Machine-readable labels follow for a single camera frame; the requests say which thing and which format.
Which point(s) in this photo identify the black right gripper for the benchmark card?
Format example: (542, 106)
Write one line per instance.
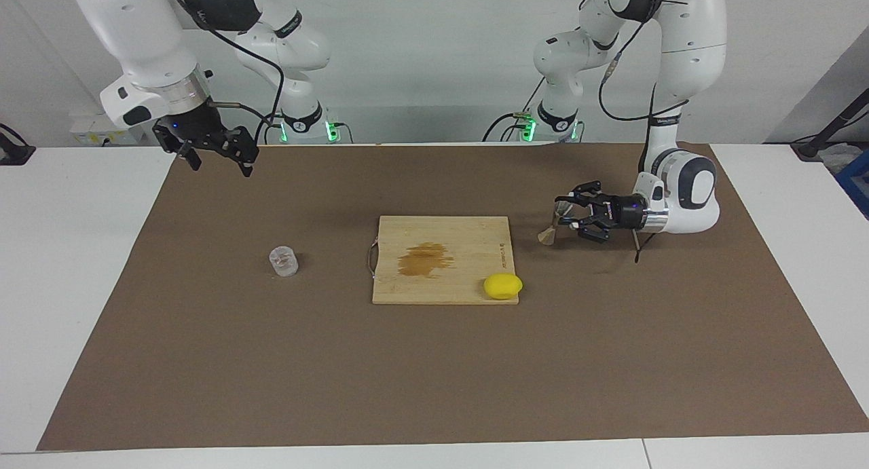
(193, 128)

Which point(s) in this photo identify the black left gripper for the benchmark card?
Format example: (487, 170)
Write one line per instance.
(624, 211)

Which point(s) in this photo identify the metal double jigger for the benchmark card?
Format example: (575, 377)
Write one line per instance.
(547, 237)

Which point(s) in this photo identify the clear plastic cup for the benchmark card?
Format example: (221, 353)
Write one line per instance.
(284, 262)

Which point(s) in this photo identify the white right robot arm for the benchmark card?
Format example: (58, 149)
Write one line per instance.
(129, 28)

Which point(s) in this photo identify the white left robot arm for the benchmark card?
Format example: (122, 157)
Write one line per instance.
(686, 41)

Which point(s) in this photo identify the yellow lemon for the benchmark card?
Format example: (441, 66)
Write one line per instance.
(502, 286)

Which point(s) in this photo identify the bamboo cutting board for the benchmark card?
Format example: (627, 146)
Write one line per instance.
(475, 245)

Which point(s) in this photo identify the white power strip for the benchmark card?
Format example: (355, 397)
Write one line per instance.
(95, 126)

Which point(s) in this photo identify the black clamp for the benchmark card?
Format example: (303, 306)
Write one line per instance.
(13, 153)

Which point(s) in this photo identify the brown table mat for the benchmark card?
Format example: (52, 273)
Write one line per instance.
(204, 360)

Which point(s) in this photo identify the black stand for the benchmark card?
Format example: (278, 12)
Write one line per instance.
(811, 146)

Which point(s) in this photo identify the clear plastic bag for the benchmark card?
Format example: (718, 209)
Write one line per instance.
(838, 158)

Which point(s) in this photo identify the blue box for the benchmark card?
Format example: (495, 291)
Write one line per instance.
(857, 177)

